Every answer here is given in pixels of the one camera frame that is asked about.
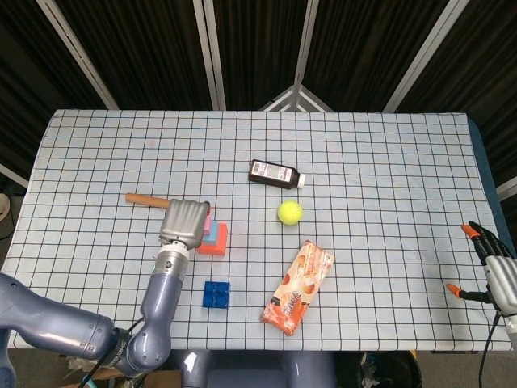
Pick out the light blue foam cube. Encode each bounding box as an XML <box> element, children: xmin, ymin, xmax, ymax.
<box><xmin>200</xmin><ymin>221</ymin><xmax>219</xmax><ymax>246</ymax></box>

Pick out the brown cardboard box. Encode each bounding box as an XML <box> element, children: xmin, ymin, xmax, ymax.
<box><xmin>143</xmin><ymin>369</ymin><xmax>183</xmax><ymax>388</ymax></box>

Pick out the black right hand cable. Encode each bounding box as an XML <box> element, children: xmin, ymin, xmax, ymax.
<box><xmin>477</xmin><ymin>310</ymin><xmax>502</xmax><ymax>388</ymax></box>

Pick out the white black checkered tablecloth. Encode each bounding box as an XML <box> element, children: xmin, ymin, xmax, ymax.
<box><xmin>0</xmin><ymin>108</ymin><xmax>517</xmax><ymax>352</ymax></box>

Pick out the brown wooden rod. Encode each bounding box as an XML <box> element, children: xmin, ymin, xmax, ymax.
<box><xmin>124</xmin><ymin>192</ymin><xmax>170</xmax><ymax>210</ymax></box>

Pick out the grey robot torso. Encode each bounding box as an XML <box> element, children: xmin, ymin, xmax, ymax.
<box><xmin>165</xmin><ymin>349</ymin><xmax>338</xmax><ymax>388</ymax></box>

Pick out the dark brown bottle white cap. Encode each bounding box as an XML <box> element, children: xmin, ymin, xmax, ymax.
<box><xmin>247</xmin><ymin>158</ymin><xmax>307</xmax><ymax>191</ymax></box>

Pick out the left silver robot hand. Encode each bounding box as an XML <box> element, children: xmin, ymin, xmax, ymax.
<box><xmin>158</xmin><ymin>198</ymin><xmax>213</xmax><ymax>251</ymax></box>

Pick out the large orange foam cube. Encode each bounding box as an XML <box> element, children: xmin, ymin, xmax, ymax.
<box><xmin>196</xmin><ymin>221</ymin><xmax>229</xmax><ymax>257</ymax></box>

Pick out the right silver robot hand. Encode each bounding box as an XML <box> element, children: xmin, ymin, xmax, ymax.
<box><xmin>446</xmin><ymin>220</ymin><xmax>517</xmax><ymax>314</ymax></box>

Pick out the orange egg roll snack pack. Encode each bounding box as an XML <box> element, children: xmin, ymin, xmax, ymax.
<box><xmin>260</xmin><ymin>239</ymin><xmax>336</xmax><ymax>336</ymax></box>

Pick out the white partition frame post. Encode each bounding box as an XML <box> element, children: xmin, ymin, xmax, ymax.
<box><xmin>382</xmin><ymin>0</ymin><xmax>472</xmax><ymax>113</ymax></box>
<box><xmin>258</xmin><ymin>0</ymin><xmax>334</xmax><ymax>112</ymax></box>
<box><xmin>36</xmin><ymin>0</ymin><xmax>119</xmax><ymax>110</ymax></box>
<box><xmin>192</xmin><ymin>0</ymin><xmax>227</xmax><ymax>110</ymax></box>

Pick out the yellow tennis ball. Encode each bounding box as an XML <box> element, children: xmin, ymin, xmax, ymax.
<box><xmin>277</xmin><ymin>200</ymin><xmax>304</xmax><ymax>226</ymax></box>

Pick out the black waste bin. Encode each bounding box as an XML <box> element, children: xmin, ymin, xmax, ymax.
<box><xmin>334</xmin><ymin>351</ymin><xmax>423</xmax><ymax>388</ymax></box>

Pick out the dark blue studded building brick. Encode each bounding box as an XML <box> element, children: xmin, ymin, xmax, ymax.
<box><xmin>202</xmin><ymin>280</ymin><xmax>232</xmax><ymax>310</ymax></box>

